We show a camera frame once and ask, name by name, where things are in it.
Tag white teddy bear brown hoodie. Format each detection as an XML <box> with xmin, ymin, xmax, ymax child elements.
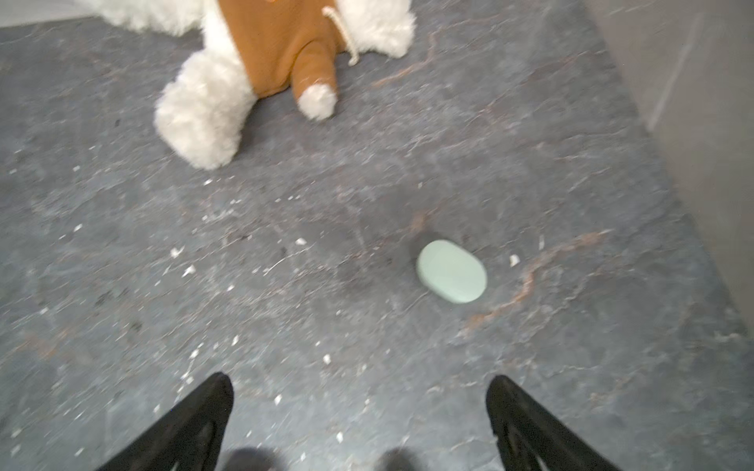
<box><xmin>84</xmin><ymin>0</ymin><xmax>416</xmax><ymax>170</ymax></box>

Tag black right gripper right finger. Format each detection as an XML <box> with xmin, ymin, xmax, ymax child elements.
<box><xmin>485</xmin><ymin>375</ymin><xmax>619</xmax><ymax>471</ymax></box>

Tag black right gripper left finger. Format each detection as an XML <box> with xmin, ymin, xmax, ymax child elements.
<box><xmin>99</xmin><ymin>372</ymin><xmax>235</xmax><ymax>471</ymax></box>

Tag mint green earbud charging case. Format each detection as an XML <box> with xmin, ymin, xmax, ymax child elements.
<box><xmin>416</xmin><ymin>239</ymin><xmax>488</xmax><ymax>304</ymax></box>

